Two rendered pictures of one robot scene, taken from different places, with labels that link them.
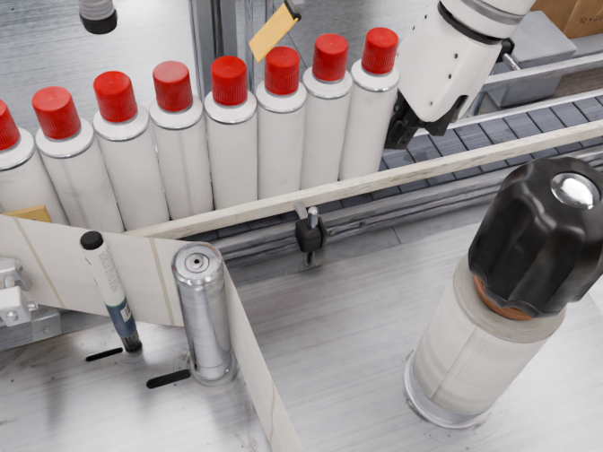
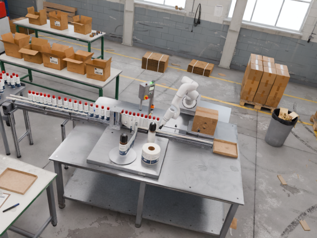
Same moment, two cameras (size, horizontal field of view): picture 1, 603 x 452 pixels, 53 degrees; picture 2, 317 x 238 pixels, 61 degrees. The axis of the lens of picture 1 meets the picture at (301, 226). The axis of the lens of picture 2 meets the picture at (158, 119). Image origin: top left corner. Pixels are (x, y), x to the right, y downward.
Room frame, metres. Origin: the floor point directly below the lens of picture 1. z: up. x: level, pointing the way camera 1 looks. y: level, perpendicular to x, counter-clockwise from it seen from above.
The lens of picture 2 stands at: (-1.97, -1.50, 2.92)
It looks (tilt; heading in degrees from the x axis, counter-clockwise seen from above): 33 degrees down; 30
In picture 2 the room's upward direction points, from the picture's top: 8 degrees clockwise
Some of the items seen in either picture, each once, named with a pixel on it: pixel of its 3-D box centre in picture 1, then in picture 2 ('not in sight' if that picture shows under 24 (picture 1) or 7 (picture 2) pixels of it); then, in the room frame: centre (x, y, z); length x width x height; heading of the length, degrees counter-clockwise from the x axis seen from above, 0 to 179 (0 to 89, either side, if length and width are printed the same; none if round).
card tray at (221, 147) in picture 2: not in sight; (225, 147); (0.86, -0.89, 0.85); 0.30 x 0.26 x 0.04; 113
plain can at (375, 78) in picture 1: (367, 114); (157, 124); (0.50, -0.06, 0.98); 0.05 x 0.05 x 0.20
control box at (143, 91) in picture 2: not in sight; (146, 90); (0.50, 0.16, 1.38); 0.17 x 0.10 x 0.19; 169
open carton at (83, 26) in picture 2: not in sight; (81, 25); (2.76, 3.80, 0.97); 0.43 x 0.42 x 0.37; 13
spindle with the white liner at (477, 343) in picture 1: (496, 311); (151, 133); (0.24, -0.16, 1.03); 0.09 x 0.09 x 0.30
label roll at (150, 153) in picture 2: not in sight; (150, 153); (0.02, -0.31, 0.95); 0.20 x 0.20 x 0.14
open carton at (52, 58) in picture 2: not in sight; (54, 56); (0.98, 2.53, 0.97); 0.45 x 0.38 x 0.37; 19
